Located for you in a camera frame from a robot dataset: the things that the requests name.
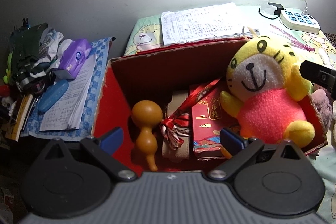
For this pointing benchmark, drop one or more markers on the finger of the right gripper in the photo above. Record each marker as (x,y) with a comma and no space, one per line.
(318,74)

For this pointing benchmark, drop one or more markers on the black plug adapter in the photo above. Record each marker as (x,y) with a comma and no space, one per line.
(275,8)

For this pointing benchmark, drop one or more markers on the orange gourd toy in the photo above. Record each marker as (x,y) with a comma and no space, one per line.
(146,115)

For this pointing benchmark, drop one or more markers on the yellow tiger plush toy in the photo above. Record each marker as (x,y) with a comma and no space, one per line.
(265,88)

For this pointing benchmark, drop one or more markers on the purple tissue pack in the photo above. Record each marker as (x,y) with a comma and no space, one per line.
(71,56)

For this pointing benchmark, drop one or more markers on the pile of dark clothes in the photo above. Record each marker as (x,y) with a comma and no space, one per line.
(33,51)

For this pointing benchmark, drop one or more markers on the blue checkered cloth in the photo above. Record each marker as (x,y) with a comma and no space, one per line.
(100,48)

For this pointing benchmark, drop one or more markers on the handwritten paper notebook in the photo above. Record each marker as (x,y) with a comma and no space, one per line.
(207,23)

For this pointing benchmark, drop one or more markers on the handwritten paper stack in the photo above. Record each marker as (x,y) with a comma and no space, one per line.
(66,113)

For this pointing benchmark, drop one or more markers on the stack of books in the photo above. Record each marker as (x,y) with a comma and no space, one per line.
(19,116)

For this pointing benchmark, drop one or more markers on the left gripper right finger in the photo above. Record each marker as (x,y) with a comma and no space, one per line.
(270,179)

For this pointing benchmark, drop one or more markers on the red cardboard box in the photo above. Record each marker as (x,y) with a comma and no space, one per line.
(167,77)

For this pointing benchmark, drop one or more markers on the blue glasses case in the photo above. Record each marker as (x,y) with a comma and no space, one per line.
(52,95)

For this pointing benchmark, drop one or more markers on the red gift box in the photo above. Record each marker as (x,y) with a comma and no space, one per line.
(208,118)

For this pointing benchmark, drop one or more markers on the white power strip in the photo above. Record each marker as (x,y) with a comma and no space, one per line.
(298,21)

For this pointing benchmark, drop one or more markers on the mauve plush toy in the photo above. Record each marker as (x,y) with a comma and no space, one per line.
(325,107)

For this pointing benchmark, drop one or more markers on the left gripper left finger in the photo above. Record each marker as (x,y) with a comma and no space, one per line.
(70,179)

